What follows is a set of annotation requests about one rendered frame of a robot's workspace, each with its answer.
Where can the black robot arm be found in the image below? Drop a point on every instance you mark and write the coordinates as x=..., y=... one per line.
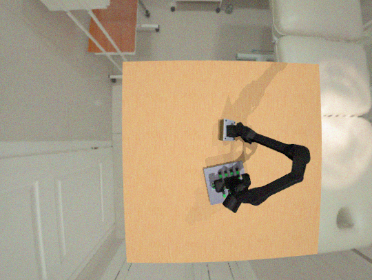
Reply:
x=299, y=155

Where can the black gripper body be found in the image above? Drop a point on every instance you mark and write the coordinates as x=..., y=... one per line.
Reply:
x=228, y=183

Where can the grey switch panel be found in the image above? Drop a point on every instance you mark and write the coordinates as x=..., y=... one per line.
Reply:
x=220, y=172

